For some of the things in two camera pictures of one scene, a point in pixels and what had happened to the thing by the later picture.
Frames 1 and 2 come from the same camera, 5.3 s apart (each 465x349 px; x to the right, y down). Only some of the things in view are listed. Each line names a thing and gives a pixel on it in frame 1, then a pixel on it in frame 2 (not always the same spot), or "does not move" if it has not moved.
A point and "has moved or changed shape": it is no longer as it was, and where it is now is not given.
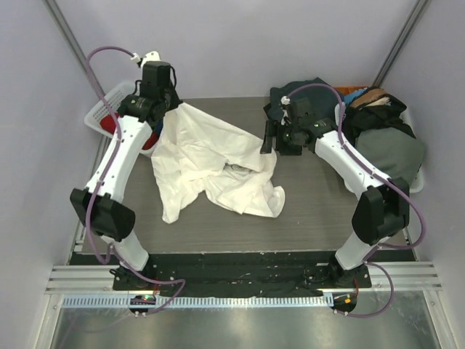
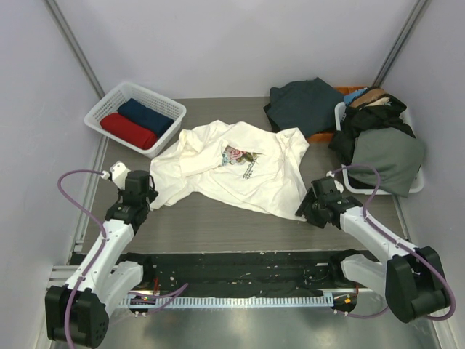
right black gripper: x=269 y=136 to x=309 y=205
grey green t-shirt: x=397 y=155 does not move
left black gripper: x=174 y=98 to x=151 y=195
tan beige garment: x=367 y=96 does not move
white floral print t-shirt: x=199 y=153 has moved or changed shape
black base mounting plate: x=247 y=273 does not move
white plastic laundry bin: x=416 y=187 does not move
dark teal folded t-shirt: x=322 y=101 does not move
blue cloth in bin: x=346 y=98 does not move
